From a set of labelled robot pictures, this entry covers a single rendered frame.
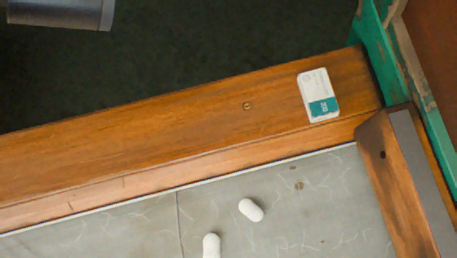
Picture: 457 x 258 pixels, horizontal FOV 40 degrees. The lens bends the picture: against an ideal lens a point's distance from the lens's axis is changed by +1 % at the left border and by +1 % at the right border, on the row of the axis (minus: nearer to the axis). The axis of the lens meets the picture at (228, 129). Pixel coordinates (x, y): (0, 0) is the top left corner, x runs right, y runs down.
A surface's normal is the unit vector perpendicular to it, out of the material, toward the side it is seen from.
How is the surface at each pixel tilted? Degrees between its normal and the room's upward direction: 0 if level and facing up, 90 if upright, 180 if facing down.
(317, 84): 0
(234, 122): 0
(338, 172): 0
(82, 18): 82
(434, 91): 89
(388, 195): 67
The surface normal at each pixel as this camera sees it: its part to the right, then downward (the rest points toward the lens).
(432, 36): -0.97, 0.25
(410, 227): -0.91, 0.10
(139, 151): -0.04, -0.32
